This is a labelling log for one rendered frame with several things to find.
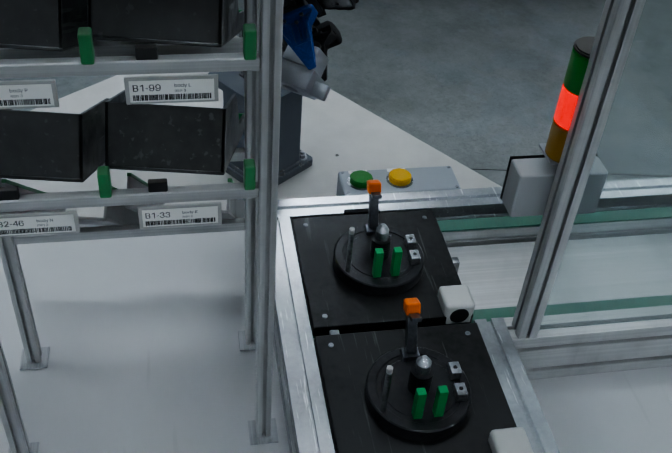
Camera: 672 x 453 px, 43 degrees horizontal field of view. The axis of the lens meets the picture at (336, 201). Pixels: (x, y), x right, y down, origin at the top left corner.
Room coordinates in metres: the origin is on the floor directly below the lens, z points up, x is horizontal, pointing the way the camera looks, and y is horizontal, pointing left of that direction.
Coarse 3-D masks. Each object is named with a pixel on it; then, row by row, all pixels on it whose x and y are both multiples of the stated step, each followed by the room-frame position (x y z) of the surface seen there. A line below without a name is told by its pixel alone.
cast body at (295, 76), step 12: (288, 48) 1.00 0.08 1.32; (288, 60) 0.99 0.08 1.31; (300, 60) 0.98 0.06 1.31; (324, 60) 1.00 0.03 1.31; (288, 72) 0.97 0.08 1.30; (300, 72) 0.97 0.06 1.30; (312, 72) 0.96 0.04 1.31; (288, 84) 0.96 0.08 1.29; (300, 84) 0.95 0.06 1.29; (312, 84) 0.96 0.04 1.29; (324, 84) 0.96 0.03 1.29; (312, 96) 0.96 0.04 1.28; (324, 96) 0.95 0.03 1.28
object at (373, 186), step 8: (368, 184) 1.04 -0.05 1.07; (376, 184) 1.04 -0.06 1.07; (368, 192) 1.04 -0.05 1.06; (376, 192) 1.03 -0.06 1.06; (376, 200) 1.03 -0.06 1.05; (376, 208) 1.03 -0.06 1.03; (368, 216) 1.03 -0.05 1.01; (376, 216) 1.02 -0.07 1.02; (368, 224) 1.02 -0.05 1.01; (376, 224) 1.02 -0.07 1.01
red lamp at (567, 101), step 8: (560, 96) 0.90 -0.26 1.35; (568, 96) 0.88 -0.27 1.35; (576, 96) 0.88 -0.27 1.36; (560, 104) 0.89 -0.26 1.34; (568, 104) 0.88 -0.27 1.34; (560, 112) 0.89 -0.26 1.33; (568, 112) 0.88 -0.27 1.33; (560, 120) 0.88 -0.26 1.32; (568, 120) 0.88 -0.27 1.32; (568, 128) 0.88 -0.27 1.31
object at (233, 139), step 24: (120, 96) 0.82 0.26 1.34; (120, 120) 0.76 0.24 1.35; (144, 120) 0.76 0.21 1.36; (168, 120) 0.76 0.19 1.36; (192, 120) 0.76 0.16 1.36; (216, 120) 0.76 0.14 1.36; (240, 120) 0.95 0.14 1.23; (120, 144) 0.75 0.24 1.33; (144, 144) 0.75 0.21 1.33; (168, 144) 0.75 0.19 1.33; (192, 144) 0.75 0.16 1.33; (216, 144) 0.75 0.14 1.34; (120, 168) 0.73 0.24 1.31; (144, 168) 0.74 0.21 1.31; (168, 168) 0.74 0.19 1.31; (192, 168) 0.74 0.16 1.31; (216, 168) 0.74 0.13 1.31
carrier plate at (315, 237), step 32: (320, 224) 1.05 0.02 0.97; (352, 224) 1.06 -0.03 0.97; (416, 224) 1.07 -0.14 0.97; (320, 256) 0.98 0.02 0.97; (448, 256) 1.00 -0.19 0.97; (320, 288) 0.91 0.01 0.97; (416, 288) 0.92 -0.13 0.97; (320, 320) 0.84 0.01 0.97; (352, 320) 0.85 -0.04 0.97; (384, 320) 0.85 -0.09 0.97
